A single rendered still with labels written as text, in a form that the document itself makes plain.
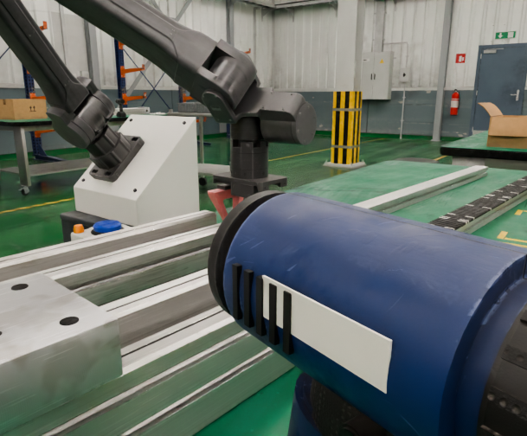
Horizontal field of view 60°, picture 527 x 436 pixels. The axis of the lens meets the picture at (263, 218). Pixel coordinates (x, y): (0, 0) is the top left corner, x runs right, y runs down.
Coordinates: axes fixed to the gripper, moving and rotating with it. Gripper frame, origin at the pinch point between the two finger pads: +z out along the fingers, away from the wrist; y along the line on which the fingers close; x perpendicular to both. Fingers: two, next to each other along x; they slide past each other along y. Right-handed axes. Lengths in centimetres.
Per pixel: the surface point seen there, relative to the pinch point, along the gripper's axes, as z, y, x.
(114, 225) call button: -2.6, -11.4, -16.6
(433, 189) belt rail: 3, 3, 67
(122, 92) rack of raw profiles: -26, -755, 451
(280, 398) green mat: 4.6, 25.6, -23.5
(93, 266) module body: -3.7, 4.6, -28.6
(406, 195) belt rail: 2, 3, 51
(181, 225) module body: -3.3, -2.4, -11.6
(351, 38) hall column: -98, -315, 546
